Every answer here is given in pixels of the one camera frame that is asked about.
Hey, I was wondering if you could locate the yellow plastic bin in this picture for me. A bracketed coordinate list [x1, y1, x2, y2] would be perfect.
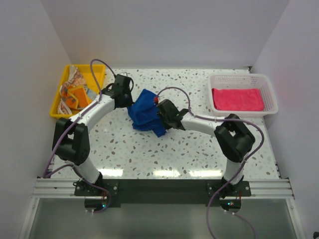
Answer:
[50, 64, 105, 119]

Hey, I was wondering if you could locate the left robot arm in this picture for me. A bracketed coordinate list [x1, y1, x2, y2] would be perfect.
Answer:
[52, 74, 134, 196]

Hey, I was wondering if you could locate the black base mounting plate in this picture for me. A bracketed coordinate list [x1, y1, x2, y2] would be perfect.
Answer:
[73, 179, 252, 211]

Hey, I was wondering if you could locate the white orange patterned towel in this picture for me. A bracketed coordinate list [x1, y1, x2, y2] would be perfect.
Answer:
[57, 65, 97, 115]

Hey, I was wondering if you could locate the aluminium extrusion rail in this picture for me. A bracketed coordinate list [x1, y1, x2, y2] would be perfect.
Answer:
[32, 178, 295, 199]

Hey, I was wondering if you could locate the blue towel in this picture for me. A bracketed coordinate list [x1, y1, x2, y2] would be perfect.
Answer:
[127, 89, 166, 137]

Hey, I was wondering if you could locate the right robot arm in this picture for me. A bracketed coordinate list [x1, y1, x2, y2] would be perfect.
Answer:
[154, 97, 256, 196]

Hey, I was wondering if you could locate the white perforated plastic basket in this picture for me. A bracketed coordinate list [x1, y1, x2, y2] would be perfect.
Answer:
[208, 74, 278, 118]

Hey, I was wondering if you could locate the pink microfiber towel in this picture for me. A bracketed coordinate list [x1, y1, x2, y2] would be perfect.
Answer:
[211, 88, 265, 112]

